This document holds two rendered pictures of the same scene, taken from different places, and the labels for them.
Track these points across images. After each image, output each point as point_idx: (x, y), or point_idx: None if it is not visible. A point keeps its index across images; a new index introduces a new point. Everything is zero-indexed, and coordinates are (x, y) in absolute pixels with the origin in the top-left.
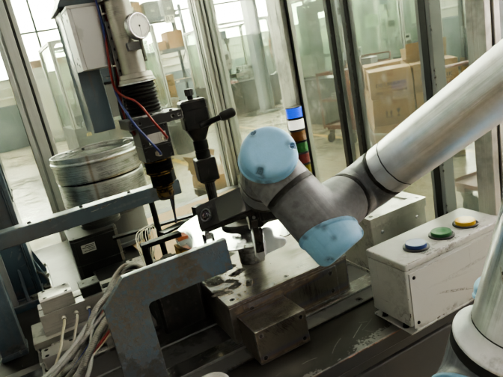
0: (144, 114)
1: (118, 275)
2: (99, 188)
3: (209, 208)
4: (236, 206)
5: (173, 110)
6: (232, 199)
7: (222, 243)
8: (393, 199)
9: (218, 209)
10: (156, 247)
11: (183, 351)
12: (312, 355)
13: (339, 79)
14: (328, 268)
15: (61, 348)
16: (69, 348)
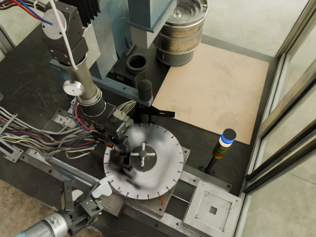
0: (85, 112)
1: (86, 129)
2: (160, 36)
3: (61, 190)
4: (62, 206)
5: (97, 123)
6: (63, 202)
7: (90, 182)
8: (222, 221)
9: (62, 195)
10: (172, 81)
11: (94, 167)
12: (109, 225)
13: (291, 145)
14: (150, 210)
15: (66, 126)
16: (64, 132)
